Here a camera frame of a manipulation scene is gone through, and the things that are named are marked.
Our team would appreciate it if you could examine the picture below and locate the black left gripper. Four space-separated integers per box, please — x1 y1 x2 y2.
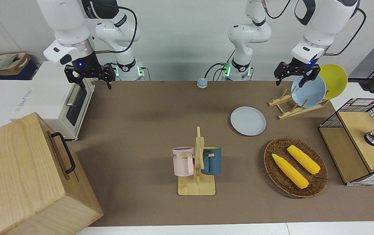
274 57 321 88

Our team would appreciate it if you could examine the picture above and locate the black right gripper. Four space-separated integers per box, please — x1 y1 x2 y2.
64 52 116 93

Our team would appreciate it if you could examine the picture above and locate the gray round plate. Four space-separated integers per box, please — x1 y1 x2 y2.
230 106 267 136

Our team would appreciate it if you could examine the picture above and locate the light blue plate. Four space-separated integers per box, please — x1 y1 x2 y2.
291 74 327 108

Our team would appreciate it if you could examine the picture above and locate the wooden plate rack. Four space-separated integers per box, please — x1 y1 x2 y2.
268 89 331 120

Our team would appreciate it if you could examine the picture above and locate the yellow plate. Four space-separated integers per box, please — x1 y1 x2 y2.
318 64 348 100

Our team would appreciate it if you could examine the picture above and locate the white toaster oven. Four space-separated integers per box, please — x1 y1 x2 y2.
9 61 96 141

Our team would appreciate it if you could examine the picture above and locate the dark blue storage box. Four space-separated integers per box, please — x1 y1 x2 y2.
0 61 39 81

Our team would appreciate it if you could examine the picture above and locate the brown table mat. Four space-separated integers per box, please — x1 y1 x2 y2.
66 80 374 227

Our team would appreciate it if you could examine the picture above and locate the yellow corn cob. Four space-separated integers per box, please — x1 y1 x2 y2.
272 153 309 190
287 145 321 175

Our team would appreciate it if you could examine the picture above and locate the beige tote bag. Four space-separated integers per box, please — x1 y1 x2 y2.
0 52 31 73

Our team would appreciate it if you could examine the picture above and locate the brown wicker basket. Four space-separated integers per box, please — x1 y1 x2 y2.
264 137 329 198

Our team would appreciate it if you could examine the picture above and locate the dark blue mug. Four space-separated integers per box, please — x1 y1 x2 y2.
201 147 222 176

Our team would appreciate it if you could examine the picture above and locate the large wooden box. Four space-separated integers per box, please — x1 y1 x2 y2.
0 112 104 235

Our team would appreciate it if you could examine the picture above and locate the pink mug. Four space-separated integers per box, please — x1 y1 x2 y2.
172 147 195 177

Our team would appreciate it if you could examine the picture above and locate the wooden mug stand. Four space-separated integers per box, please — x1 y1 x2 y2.
178 127 216 196

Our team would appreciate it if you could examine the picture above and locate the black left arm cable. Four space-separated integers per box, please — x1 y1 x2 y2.
322 7 367 56

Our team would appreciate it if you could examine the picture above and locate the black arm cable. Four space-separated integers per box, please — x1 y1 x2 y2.
322 7 367 56
89 0 139 53

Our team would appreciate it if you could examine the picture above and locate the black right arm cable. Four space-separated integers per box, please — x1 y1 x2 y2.
89 0 139 53

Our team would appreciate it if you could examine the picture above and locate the black box handle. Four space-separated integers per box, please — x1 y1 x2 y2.
51 132 76 174

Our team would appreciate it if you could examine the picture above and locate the black base cable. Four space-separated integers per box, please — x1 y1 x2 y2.
204 61 230 81

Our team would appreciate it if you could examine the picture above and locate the wire grid shelf basket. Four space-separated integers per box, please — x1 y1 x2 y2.
318 98 374 187

